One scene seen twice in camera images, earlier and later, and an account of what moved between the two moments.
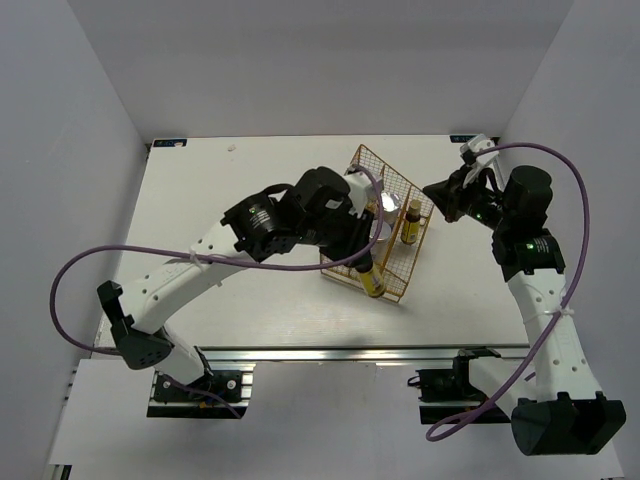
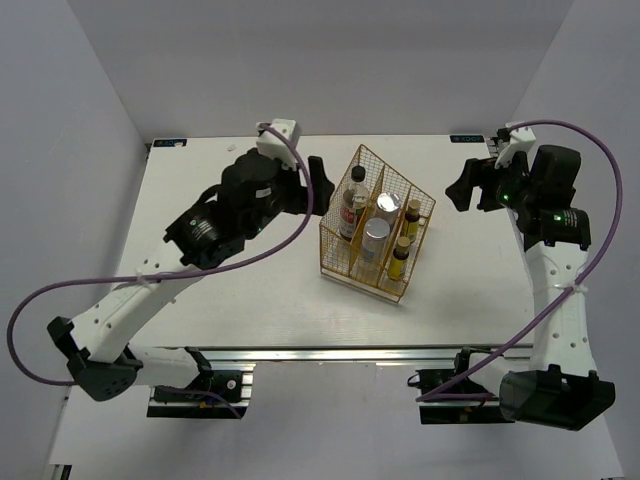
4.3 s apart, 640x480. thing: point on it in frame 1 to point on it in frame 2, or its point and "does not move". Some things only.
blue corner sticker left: x=169 y=143 does not move
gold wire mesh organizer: x=406 y=215 does not move
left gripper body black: x=341 y=234 to x=290 y=195
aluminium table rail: x=360 y=354 does not move
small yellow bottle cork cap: x=373 y=282 to x=397 y=262
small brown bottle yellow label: x=410 y=232 does not move
